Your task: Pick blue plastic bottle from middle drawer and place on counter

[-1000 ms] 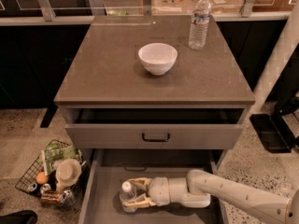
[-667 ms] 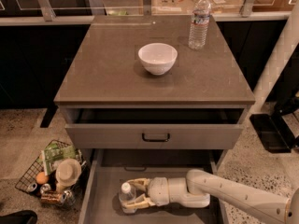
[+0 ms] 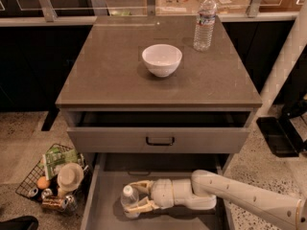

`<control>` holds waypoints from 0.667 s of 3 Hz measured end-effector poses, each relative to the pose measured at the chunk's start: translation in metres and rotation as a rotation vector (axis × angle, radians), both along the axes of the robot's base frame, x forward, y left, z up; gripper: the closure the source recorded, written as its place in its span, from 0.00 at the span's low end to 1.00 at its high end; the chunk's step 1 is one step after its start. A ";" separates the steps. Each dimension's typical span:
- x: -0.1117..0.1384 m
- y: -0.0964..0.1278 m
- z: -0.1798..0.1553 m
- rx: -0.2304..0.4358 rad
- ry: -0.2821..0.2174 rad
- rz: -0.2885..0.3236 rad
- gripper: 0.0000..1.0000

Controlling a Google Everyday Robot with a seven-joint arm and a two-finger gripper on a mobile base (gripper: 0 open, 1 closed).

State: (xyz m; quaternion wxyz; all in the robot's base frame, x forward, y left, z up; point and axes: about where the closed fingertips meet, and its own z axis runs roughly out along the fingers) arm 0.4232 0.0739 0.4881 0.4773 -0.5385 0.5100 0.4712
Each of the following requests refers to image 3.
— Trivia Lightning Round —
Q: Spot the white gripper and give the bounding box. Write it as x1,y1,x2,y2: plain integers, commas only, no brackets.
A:
125,179,175,214

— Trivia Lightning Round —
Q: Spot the blue label plastic bottle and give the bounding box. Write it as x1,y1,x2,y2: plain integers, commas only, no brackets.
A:
121,185,139,219

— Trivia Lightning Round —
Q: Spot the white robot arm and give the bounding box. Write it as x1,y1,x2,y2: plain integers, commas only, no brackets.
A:
122,170,307,230

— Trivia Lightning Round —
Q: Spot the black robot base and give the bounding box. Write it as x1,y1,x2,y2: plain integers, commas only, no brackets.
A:
256,97,307,157

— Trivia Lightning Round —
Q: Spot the grey middle drawer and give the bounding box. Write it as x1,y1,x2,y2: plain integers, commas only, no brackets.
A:
81,153,230,230

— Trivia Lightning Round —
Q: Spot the grey drawer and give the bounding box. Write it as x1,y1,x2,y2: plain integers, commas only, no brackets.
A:
68,111,249,153
81,153,230,230

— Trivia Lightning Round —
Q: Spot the grey top drawer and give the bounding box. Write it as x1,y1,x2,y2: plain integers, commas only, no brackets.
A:
68,111,249,153

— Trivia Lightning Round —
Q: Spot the grey drawer cabinet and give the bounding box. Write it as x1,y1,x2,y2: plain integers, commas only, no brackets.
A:
57,15,262,230

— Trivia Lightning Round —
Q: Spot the clear water bottle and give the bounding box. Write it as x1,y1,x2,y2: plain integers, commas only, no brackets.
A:
194,0,217,52

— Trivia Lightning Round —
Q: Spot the beige round lid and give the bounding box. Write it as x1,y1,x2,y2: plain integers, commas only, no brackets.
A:
57,163,84,192

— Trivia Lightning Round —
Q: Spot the green snack packet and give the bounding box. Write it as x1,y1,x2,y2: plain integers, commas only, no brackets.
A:
42,145,84,180

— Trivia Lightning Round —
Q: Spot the silver soda can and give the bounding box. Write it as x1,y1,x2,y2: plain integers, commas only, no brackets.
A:
41,188,53,199

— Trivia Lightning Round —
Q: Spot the brown drink can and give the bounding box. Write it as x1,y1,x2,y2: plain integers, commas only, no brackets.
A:
41,196,68,212

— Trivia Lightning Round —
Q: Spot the orange fruit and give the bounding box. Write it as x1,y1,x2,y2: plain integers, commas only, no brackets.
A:
36,176,51,190

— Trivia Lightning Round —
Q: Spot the black object floor corner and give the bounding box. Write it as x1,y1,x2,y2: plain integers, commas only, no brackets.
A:
0,216,38,230

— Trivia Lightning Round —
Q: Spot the white ceramic bowl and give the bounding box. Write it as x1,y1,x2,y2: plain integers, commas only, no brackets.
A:
142,44,182,78

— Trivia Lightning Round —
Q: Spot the black drawer handle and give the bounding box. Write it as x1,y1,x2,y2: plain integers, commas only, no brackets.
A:
146,137,176,147

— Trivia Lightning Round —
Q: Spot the black wire basket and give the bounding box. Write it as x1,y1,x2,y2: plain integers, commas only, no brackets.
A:
15,144,91,207

